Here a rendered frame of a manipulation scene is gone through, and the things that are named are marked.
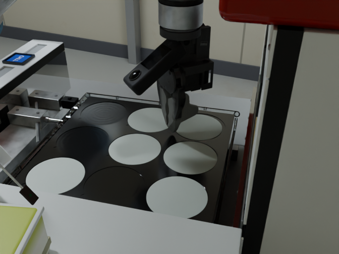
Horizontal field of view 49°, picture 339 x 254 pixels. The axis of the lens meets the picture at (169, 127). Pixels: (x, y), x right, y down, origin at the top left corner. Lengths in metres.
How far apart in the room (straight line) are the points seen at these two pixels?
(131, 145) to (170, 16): 0.26
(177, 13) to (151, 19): 2.60
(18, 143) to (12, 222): 0.41
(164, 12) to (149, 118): 0.27
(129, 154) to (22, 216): 0.32
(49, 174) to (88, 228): 0.22
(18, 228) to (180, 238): 0.18
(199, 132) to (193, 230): 0.32
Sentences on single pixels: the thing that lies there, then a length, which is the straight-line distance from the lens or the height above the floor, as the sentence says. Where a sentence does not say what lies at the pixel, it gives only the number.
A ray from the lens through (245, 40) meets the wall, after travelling 3.00.
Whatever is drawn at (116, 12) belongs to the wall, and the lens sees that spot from 3.36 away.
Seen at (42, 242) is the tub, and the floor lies 0.99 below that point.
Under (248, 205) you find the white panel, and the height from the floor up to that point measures 1.01.
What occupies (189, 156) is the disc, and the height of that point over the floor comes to 0.90.
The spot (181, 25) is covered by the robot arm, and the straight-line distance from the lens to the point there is 0.63.
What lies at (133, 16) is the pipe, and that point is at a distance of 3.17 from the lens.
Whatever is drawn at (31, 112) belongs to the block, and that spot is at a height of 0.91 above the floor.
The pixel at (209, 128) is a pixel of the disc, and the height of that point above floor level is 0.90.
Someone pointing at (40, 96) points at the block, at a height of 0.91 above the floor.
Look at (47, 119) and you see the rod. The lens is 0.85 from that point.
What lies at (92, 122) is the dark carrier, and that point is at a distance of 0.81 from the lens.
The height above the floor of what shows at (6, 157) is 1.04.
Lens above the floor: 1.33
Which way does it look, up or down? 33 degrees down
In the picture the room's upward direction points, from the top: straight up
